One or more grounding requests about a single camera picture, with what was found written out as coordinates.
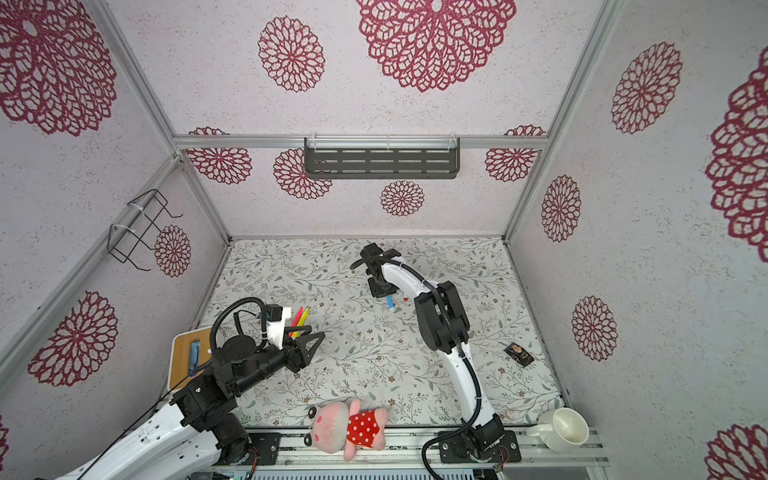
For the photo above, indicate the yellow highlighter pen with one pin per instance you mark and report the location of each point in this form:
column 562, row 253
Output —
column 301, row 321

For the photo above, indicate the dark grey wall shelf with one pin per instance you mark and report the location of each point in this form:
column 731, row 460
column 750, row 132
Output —
column 387, row 159

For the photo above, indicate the pink plush pig toy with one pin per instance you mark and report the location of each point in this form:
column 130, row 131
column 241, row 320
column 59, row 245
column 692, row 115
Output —
column 343, row 426

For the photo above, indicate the white wooden-top box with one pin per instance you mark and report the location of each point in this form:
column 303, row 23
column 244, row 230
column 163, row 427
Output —
column 189, row 352

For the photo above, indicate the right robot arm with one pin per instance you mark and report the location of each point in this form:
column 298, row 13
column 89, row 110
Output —
column 444, row 328

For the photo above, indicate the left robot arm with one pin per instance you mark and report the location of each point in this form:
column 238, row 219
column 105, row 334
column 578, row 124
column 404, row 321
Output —
column 197, row 427

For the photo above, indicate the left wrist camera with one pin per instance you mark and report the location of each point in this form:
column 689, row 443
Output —
column 276, row 320

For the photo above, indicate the black wire wall rack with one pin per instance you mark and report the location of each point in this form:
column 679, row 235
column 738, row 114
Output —
column 124, row 238

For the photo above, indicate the small dark brown object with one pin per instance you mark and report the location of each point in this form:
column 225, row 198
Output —
column 520, row 355

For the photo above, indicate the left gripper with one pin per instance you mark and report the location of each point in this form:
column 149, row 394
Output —
column 297, row 352

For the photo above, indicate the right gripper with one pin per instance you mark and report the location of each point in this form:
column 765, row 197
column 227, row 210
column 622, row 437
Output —
column 377, row 285

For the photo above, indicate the white cup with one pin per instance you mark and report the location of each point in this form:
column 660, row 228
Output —
column 562, row 430

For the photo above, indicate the pink highlighter pen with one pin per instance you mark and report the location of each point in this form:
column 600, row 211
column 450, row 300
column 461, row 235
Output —
column 295, row 318

